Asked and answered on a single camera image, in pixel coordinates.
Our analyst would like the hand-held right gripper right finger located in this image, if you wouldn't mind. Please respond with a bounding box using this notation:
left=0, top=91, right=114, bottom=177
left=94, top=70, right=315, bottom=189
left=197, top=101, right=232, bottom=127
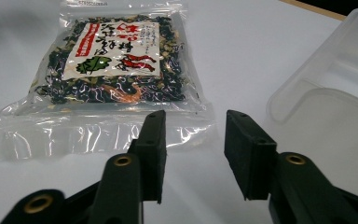
left=224, top=109, right=358, bottom=224

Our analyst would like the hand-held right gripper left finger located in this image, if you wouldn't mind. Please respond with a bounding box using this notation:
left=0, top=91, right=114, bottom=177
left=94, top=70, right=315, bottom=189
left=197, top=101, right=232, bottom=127
left=87, top=109, right=168, bottom=224

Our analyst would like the clear bag of dried vegetables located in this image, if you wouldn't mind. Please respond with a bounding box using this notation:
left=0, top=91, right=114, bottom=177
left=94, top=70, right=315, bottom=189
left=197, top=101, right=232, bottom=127
left=0, top=0, right=217, bottom=162

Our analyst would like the translucent plastic container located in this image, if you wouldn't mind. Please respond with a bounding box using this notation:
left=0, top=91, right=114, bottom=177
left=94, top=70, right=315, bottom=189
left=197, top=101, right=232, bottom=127
left=264, top=4, right=358, bottom=202

